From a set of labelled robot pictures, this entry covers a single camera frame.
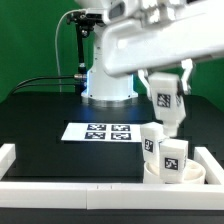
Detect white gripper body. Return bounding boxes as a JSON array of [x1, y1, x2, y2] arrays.
[[102, 0, 224, 76]]

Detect black camera stand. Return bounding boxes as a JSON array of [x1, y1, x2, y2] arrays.
[[66, 9, 110, 99]]

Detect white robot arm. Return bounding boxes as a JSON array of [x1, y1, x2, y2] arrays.
[[74, 0, 224, 77]]

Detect white marker sheet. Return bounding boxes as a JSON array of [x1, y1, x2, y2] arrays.
[[61, 123, 141, 143]]

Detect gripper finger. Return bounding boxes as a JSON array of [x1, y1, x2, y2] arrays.
[[180, 59, 194, 94], [137, 69, 152, 98]]

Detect black base cables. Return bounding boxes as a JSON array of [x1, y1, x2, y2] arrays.
[[9, 75, 88, 96]]

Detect white U-shaped fence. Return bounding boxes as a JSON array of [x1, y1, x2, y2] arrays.
[[0, 144, 224, 210]]

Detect grey camera cable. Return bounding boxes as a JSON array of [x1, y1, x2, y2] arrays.
[[54, 9, 83, 94]]

